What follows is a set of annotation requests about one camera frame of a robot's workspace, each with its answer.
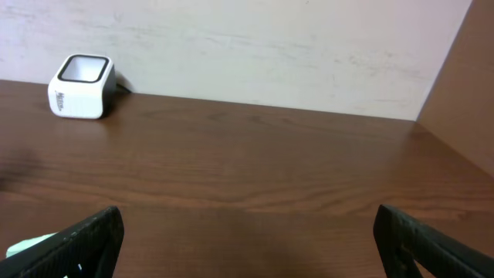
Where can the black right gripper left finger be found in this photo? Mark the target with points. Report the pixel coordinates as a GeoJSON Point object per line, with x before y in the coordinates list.
{"type": "Point", "coordinates": [89, 248]}

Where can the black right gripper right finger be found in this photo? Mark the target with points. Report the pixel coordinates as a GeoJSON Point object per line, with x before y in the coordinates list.
{"type": "Point", "coordinates": [403, 243]}

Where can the green wet wipes pack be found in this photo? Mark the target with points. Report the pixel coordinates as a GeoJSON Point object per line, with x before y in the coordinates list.
{"type": "Point", "coordinates": [25, 244]}

